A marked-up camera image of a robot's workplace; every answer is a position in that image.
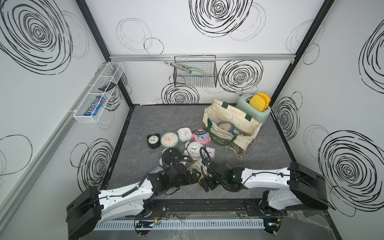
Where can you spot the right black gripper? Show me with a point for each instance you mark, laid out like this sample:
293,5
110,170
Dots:
210,185

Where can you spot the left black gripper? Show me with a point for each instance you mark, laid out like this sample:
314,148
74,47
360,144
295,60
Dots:
189,180

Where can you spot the green round alarm clock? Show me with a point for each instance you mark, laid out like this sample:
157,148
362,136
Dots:
170,140

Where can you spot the cream canvas tote bag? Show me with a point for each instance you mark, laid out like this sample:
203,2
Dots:
246,127

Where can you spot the blue beige round clock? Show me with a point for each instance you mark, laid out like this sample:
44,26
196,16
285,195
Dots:
227,126

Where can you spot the small white square clock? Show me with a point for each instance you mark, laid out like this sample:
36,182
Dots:
211,151

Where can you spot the yellow rectangular alarm clock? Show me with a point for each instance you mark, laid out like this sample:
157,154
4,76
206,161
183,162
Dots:
198,167

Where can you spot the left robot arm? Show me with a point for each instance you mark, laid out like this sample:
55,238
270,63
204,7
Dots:
94,207

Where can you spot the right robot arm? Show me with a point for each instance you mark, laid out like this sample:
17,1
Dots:
286,187

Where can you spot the clock lying face down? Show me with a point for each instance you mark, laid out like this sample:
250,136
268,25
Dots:
170,156

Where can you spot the white twin bell clock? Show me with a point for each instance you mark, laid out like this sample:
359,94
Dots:
192,149

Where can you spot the small black twin bell clock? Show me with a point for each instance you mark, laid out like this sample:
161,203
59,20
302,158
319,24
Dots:
153,140

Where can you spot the pink round alarm clock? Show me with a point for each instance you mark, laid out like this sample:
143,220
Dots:
202,136

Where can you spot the yellow toast slice front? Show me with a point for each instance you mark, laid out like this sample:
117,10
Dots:
258,103

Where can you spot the yellow toast slice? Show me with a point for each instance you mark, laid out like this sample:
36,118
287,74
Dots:
265,96
258,103

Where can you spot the yellow toast slice back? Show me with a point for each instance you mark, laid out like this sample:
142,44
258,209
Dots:
265,96

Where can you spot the blue candy packet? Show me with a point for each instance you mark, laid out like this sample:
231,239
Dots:
95,106

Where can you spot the black remote control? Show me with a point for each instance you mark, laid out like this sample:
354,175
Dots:
107,87

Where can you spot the green kitchen tongs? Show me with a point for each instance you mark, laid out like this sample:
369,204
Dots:
192,71

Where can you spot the white cable duct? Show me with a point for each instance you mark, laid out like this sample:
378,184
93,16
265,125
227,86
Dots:
214,224

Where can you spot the white wire wall shelf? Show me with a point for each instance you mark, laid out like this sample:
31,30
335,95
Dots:
109,72

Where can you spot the black wire basket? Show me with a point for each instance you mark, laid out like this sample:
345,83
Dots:
206,63

